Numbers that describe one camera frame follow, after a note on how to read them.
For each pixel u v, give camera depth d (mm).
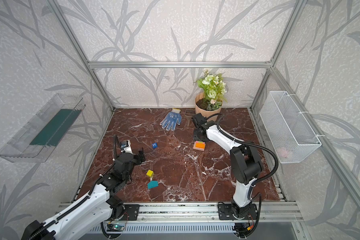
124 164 600
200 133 666
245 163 481
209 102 1017
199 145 976
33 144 622
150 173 845
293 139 604
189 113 1153
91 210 508
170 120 1118
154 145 985
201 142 848
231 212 725
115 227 707
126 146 701
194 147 963
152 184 844
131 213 732
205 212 753
